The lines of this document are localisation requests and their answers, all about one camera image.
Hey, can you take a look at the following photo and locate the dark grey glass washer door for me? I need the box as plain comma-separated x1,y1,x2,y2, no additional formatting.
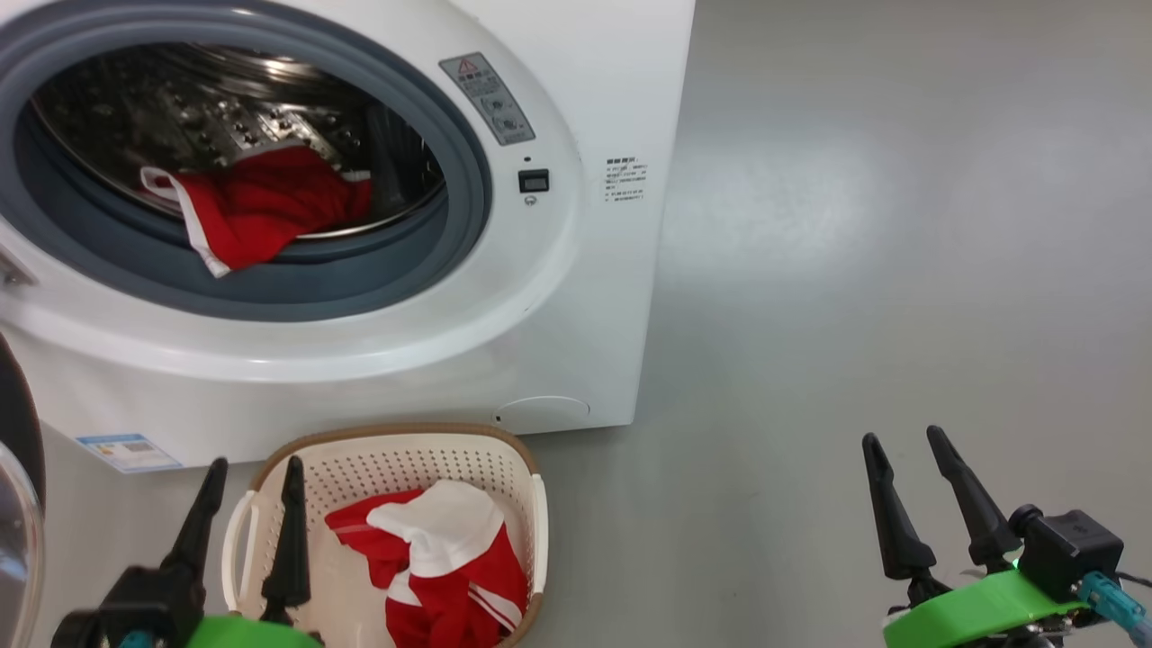
0,333,46,648

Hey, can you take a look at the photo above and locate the cream laundry basket brown rim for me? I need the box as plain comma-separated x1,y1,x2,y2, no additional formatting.
221,423,549,648

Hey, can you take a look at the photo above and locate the red white striped garment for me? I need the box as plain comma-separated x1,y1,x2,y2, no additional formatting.
325,480,529,648

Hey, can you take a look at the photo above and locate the grey rubber door gasket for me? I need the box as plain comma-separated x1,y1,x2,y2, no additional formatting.
0,0,493,322

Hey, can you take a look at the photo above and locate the grey warning sticker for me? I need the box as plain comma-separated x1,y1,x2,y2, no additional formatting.
439,52,536,147

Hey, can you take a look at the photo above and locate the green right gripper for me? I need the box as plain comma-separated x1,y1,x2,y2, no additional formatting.
861,426,1113,648

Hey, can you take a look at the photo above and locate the red garment white trim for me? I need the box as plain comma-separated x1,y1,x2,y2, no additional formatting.
139,146,374,278

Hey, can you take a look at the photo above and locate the white front-load washing machine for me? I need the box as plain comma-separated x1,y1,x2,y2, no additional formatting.
0,0,697,471

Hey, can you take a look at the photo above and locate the teal plug right camera cable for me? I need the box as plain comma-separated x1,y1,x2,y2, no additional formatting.
1077,570,1152,648

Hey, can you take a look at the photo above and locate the round white filter cover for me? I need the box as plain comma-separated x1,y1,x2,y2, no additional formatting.
493,396,590,431

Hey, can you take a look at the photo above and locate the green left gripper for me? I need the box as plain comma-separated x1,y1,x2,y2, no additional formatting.
160,455,323,648

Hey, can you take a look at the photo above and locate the blue energy label sticker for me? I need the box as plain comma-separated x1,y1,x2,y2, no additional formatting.
76,434,183,474

